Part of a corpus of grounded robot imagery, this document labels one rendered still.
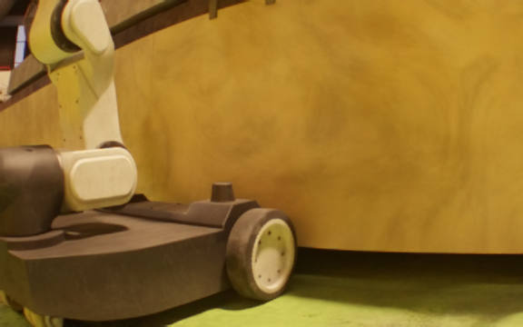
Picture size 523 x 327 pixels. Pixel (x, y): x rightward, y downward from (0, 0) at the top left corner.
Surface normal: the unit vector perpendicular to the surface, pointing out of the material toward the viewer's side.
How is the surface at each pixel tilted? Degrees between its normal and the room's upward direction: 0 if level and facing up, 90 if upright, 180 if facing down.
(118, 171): 90
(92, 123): 90
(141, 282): 90
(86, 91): 90
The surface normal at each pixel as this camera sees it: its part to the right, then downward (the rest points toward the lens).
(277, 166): -0.67, 0.07
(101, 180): 0.84, -0.01
